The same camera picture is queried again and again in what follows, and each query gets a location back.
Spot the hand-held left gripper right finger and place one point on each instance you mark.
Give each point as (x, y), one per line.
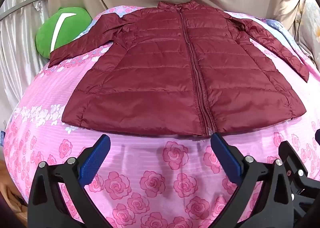
(225, 155)

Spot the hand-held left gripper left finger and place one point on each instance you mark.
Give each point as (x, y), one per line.
(96, 158)

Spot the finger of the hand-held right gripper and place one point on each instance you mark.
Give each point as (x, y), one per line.
(293, 160)

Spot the maroon quilted zip jacket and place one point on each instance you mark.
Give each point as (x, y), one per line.
(155, 73)

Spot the pink floral rose blanket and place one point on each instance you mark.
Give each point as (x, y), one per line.
(150, 168)

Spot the silver satin curtain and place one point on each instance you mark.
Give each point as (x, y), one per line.
(17, 55)

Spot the green plush pillow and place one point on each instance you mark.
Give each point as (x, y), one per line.
(47, 35)

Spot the cream floral curtain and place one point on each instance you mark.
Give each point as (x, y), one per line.
(310, 18)

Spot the grey metal rod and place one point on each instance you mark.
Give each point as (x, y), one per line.
(25, 2)

